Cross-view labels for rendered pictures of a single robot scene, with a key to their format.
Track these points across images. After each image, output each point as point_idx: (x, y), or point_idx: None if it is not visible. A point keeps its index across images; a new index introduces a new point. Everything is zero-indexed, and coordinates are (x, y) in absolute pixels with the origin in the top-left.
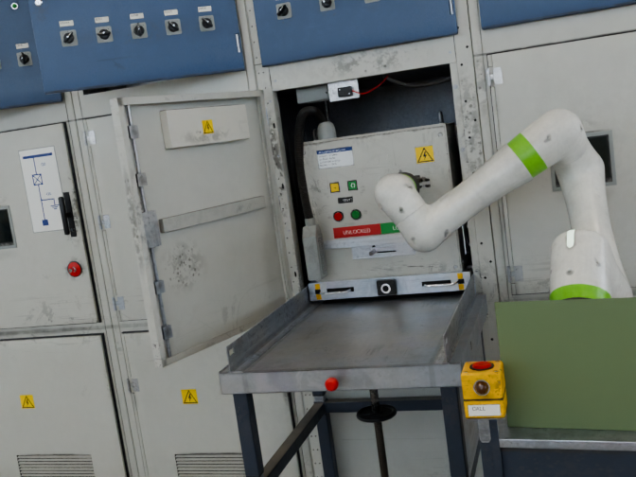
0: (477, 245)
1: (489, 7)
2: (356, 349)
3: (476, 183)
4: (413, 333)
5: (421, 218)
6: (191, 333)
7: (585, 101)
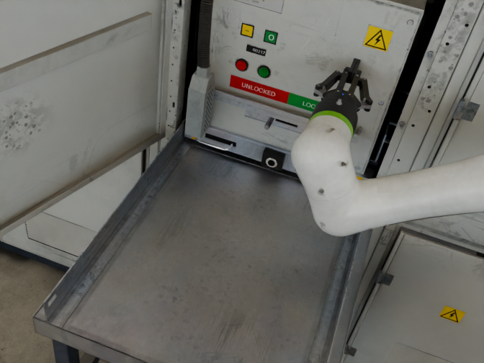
0: (392, 160)
1: None
2: (209, 316)
3: (438, 194)
4: (282, 293)
5: (343, 208)
6: (22, 196)
7: None
